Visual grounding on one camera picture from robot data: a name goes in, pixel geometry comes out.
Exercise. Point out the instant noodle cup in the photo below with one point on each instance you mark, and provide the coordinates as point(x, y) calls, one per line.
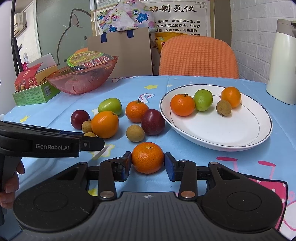
point(87, 59)

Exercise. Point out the person's left hand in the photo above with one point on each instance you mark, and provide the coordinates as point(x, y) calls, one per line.
point(7, 197)

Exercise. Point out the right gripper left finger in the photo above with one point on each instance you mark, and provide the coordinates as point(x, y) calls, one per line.
point(111, 171)

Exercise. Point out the mandarin with stem on plate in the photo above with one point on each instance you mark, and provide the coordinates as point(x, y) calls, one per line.
point(182, 105)

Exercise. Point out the wall air conditioner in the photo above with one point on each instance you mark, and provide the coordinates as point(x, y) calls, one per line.
point(20, 23)

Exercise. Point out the large smooth orange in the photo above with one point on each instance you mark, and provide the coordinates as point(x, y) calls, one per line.
point(105, 124)

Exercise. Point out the green jujube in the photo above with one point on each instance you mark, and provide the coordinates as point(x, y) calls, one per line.
point(111, 104)
point(203, 99)

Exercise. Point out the floral cloth bag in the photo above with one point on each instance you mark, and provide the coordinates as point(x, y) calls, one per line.
point(127, 15)

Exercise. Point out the orange at plate back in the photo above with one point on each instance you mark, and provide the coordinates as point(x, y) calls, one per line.
point(231, 95)

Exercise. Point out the dark red plum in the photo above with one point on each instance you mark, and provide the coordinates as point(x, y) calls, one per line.
point(78, 118)
point(152, 122)

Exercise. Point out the white thermos jug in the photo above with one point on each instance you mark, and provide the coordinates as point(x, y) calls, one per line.
point(281, 80)

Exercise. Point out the yellow snack bag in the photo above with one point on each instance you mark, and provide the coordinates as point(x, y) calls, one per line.
point(162, 37)

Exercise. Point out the brown longan on plate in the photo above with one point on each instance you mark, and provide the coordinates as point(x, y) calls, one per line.
point(223, 108)

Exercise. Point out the mandarin orange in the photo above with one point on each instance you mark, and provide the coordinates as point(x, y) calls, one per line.
point(147, 158)

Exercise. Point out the blue patterned tablecloth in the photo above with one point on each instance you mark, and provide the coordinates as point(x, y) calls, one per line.
point(270, 164)

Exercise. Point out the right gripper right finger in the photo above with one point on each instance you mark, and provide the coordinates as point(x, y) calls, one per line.
point(184, 171)

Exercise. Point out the framed chinese text poster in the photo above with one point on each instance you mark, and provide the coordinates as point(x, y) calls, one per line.
point(194, 18)

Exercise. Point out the pink plastic bowl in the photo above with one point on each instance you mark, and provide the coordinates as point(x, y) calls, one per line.
point(82, 81)

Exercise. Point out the brown cardboard box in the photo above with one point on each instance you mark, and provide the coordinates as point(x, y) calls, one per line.
point(132, 48)

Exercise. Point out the green jujube on plate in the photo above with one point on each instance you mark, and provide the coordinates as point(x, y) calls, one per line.
point(203, 99)

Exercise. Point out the red snack box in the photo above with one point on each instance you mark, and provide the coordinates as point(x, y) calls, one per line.
point(27, 78)

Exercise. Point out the mandarin with stem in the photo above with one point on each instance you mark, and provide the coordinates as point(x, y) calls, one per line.
point(135, 111)
point(182, 105)

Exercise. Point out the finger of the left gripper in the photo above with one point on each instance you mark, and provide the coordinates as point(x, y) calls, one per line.
point(91, 143)

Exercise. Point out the green cardboard box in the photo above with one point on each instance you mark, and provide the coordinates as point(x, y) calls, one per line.
point(35, 95)

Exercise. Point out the small longan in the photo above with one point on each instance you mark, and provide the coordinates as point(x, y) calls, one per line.
point(86, 126)

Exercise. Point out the brown longan table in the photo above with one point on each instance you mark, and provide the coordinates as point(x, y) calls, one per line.
point(135, 133)

